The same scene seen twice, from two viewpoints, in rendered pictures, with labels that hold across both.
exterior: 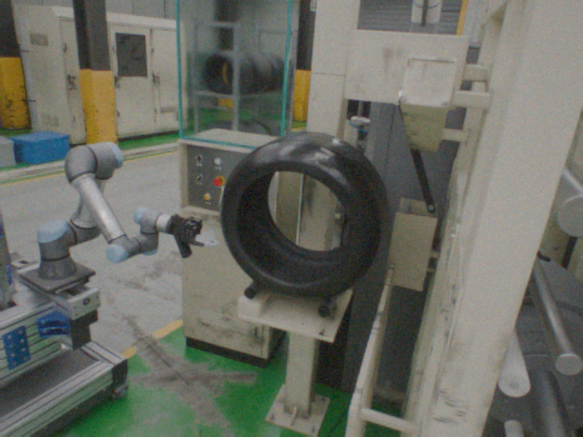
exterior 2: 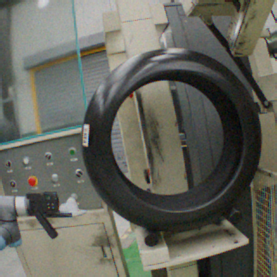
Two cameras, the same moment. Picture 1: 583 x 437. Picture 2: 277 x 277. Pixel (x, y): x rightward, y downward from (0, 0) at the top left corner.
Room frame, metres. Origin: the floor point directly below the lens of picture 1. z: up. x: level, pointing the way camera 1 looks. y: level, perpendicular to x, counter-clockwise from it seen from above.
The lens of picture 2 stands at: (0.18, 0.54, 1.28)
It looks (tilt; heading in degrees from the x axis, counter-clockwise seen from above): 3 degrees down; 341
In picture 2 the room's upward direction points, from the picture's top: 11 degrees counter-clockwise
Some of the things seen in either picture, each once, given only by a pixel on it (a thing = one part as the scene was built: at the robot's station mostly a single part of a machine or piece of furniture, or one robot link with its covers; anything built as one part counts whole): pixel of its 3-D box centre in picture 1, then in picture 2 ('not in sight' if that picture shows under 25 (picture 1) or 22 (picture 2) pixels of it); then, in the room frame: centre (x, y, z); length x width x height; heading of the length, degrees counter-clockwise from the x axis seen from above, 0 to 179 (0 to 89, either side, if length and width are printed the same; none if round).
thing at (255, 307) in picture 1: (266, 287); (151, 243); (1.55, 0.09, 0.83); 0.36 x 0.09 x 0.06; 163
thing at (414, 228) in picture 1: (411, 243); (258, 150); (1.61, -0.47, 1.05); 0.20 x 0.15 x 0.30; 163
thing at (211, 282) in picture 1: (240, 248); (70, 254); (2.30, 0.30, 0.63); 0.56 x 0.41 x 1.27; 73
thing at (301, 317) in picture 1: (299, 302); (190, 243); (1.51, -0.04, 0.80); 0.37 x 0.36 x 0.02; 73
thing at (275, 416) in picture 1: (299, 407); not in sight; (1.76, -0.10, 0.02); 0.27 x 0.27 x 0.04; 73
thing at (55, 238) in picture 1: (55, 238); not in sight; (1.74, 1.04, 0.88); 0.13 x 0.12 x 0.14; 151
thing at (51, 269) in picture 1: (56, 262); not in sight; (1.74, 1.04, 0.77); 0.15 x 0.15 x 0.10
